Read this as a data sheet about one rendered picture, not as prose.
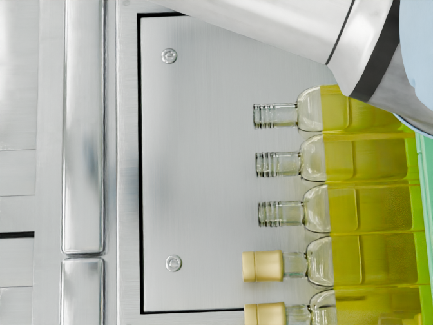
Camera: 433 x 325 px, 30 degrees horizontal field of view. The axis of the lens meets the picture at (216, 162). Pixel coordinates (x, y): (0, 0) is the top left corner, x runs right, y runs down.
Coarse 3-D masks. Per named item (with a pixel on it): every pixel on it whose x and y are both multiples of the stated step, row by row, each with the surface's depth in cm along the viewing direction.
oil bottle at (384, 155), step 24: (312, 144) 91; (336, 144) 90; (360, 144) 90; (384, 144) 90; (408, 144) 90; (312, 168) 90; (336, 168) 90; (360, 168) 89; (384, 168) 89; (408, 168) 89
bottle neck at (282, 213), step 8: (264, 208) 90; (272, 208) 90; (280, 208) 90; (288, 208) 90; (296, 208) 90; (264, 216) 90; (272, 216) 89; (280, 216) 90; (288, 216) 90; (296, 216) 89; (264, 224) 90; (272, 224) 90; (280, 224) 90; (288, 224) 90; (296, 224) 90
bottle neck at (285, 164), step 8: (256, 152) 93; (272, 152) 92; (280, 152) 92; (288, 152) 92; (296, 152) 92; (256, 160) 91; (264, 160) 91; (272, 160) 91; (280, 160) 91; (288, 160) 91; (296, 160) 91; (256, 168) 91; (264, 168) 91; (272, 168) 91; (280, 168) 91; (288, 168) 91; (296, 168) 91; (256, 176) 92; (264, 176) 92; (272, 176) 92; (280, 176) 92; (288, 176) 93; (296, 176) 92
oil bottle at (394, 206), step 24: (312, 192) 89; (336, 192) 88; (360, 192) 88; (384, 192) 88; (408, 192) 88; (312, 216) 88; (336, 216) 88; (360, 216) 88; (384, 216) 88; (408, 216) 88
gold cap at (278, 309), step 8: (248, 304) 88; (256, 304) 88; (264, 304) 88; (272, 304) 88; (280, 304) 87; (248, 312) 87; (256, 312) 87; (264, 312) 87; (272, 312) 87; (280, 312) 87; (248, 320) 86; (256, 320) 86; (264, 320) 86; (272, 320) 86; (280, 320) 86
